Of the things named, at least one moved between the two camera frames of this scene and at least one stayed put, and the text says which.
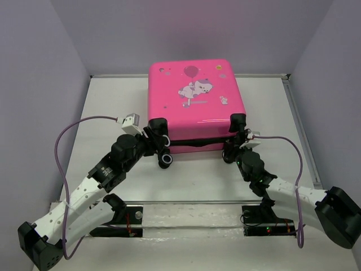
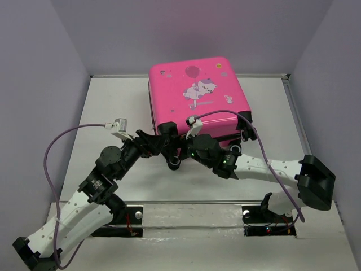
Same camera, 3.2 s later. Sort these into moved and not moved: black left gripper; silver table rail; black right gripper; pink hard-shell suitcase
Moved: black right gripper
Not moved: pink hard-shell suitcase; black left gripper; silver table rail
